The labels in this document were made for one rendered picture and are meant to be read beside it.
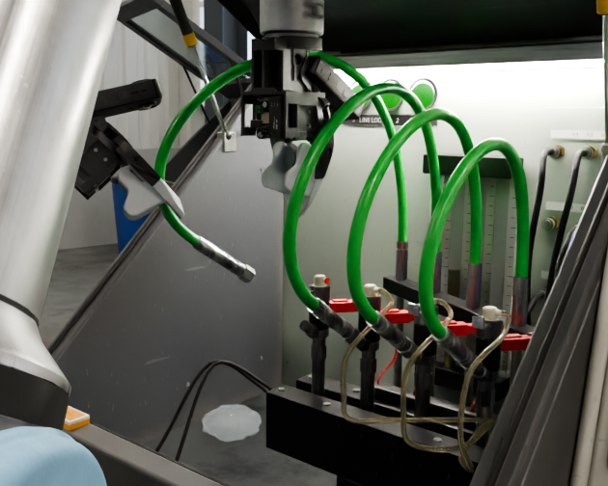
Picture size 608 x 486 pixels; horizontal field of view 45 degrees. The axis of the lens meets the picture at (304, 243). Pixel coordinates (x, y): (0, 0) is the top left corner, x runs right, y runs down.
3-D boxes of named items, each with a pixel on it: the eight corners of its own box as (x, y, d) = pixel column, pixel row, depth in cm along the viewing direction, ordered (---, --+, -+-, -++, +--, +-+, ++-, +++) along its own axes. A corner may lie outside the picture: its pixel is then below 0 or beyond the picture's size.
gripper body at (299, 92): (238, 142, 87) (238, 37, 84) (287, 140, 93) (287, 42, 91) (288, 144, 82) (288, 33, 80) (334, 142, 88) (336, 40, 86)
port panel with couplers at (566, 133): (521, 326, 105) (536, 107, 99) (531, 321, 107) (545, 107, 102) (616, 345, 96) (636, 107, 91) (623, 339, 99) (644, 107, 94)
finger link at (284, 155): (253, 217, 89) (253, 141, 87) (285, 213, 93) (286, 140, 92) (272, 220, 87) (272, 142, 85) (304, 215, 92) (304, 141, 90)
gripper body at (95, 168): (92, 204, 93) (20, 136, 92) (140, 158, 95) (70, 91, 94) (90, 197, 86) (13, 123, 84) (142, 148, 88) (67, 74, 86)
